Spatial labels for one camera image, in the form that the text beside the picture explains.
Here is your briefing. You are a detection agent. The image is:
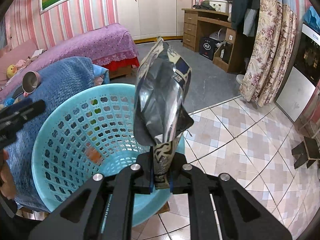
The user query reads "black cardboard box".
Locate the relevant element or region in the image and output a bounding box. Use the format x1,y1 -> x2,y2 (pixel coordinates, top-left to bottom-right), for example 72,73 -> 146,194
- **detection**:
199,37 -> 218,60

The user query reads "purple dotted bedspread bed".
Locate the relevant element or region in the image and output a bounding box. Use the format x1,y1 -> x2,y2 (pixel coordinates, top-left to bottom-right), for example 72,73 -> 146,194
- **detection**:
1,23 -> 139,101

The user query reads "wooden desk with drawers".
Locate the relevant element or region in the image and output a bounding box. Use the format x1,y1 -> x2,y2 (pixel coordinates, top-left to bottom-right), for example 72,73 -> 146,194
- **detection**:
183,9 -> 248,74

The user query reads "yellow duck plush toy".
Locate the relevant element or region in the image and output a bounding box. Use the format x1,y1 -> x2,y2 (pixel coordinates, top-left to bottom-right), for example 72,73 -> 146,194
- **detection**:
7,64 -> 17,79

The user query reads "pink steel-lined mug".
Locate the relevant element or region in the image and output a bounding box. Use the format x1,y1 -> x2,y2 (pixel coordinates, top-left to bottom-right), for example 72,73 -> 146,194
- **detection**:
22,71 -> 41,98

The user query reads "dark green hanging coat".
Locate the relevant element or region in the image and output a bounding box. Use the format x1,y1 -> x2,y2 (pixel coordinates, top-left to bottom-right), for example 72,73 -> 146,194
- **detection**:
230,0 -> 261,30

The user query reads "blue fuzzy blanket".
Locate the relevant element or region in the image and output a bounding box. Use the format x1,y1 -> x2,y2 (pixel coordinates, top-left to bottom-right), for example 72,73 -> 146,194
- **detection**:
6,57 -> 94,212

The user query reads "person's left hand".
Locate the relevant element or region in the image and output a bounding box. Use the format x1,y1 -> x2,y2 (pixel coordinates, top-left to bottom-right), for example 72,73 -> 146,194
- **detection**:
1,150 -> 16,199

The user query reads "light blue plastic basket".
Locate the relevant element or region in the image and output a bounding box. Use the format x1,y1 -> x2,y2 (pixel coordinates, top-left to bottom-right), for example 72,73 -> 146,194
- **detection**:
31,83 -> 186,228

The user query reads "floral beige curtain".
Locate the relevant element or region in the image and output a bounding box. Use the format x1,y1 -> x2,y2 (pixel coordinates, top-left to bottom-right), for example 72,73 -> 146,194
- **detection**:
239,0 -> 297,107

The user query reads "silver foil snack bag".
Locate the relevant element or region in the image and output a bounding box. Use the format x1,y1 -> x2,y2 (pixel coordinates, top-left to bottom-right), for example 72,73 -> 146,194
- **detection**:
133,37 -> 194,190

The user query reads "white decorated wardrobe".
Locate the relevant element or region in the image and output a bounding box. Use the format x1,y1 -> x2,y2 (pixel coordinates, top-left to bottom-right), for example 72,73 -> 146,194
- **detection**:
116,0 -> 192,40

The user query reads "small dark wooden stool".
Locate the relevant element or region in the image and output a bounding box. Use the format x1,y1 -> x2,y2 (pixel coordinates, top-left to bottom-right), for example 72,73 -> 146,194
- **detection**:
291,137 -> 319,169

